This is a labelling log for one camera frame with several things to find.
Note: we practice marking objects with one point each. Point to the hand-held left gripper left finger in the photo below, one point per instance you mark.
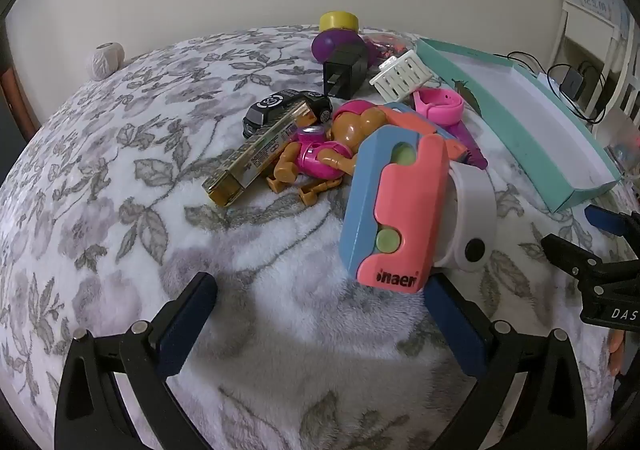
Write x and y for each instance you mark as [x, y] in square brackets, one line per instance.
[185, 325]

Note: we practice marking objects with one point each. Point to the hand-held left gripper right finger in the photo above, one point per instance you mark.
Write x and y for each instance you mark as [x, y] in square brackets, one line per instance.
[457, 330]

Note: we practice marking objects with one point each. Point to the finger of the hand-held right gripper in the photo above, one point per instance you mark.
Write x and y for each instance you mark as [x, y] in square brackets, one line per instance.
[570, 251]
[602, 219]

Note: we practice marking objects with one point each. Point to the white smart watch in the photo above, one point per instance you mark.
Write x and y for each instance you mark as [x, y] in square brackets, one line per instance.
[475, 210]

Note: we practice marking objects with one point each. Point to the orange blue toy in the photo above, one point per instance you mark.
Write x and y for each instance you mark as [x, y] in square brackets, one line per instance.
[415, 122]
[395, 210]

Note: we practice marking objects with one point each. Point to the teal-rimmed white tray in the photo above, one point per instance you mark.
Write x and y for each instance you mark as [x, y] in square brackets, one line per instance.
[500, 79]

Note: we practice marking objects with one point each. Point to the gold patterned box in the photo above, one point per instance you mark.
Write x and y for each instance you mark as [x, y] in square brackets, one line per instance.
[250, 159]

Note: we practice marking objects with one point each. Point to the pink wristband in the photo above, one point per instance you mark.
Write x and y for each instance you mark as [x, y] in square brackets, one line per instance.
[440, 107]

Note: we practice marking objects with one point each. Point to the pink doll figure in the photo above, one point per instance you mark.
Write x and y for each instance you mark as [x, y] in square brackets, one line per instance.
[320, 154]

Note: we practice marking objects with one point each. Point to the black toy car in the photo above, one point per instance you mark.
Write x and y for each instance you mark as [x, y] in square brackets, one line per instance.
[272, 104]

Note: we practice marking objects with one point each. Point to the white hair claw clip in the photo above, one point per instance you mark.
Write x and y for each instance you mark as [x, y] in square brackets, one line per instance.
[400, 77]

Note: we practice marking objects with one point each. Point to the black plug charger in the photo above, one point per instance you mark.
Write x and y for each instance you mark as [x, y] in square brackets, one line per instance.
[345, 72]

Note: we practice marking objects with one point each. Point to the person's right hand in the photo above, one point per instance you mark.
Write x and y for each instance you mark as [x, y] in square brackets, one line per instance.
[616, 355]

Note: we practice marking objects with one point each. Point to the clear jar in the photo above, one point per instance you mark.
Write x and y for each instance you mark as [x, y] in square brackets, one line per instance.
[622, 144]

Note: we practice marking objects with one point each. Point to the white power strip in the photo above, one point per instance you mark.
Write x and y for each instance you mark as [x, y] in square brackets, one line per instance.
[550, 89]

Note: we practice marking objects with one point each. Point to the black power adapter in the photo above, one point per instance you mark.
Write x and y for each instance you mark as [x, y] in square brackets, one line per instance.
[571, 80]

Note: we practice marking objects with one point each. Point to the grey floral blanket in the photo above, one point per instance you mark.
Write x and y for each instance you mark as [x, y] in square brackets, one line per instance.
[150, 180]

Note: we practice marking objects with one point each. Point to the white wooden chair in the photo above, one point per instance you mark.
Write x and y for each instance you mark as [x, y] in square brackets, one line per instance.
[587, 24]

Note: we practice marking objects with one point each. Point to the round tin of colourful bands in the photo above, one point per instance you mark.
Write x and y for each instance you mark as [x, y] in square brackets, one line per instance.
[387, 47]

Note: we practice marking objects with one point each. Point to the white yarn ball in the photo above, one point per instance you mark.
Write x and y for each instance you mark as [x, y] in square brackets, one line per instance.
[105, 62]

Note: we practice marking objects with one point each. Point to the brown wooden furniture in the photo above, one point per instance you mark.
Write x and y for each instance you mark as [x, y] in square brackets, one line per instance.
[12, 99]

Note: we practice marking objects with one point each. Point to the purple toy with yellow cap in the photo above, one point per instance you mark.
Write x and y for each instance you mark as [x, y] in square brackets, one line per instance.
[330, 43]

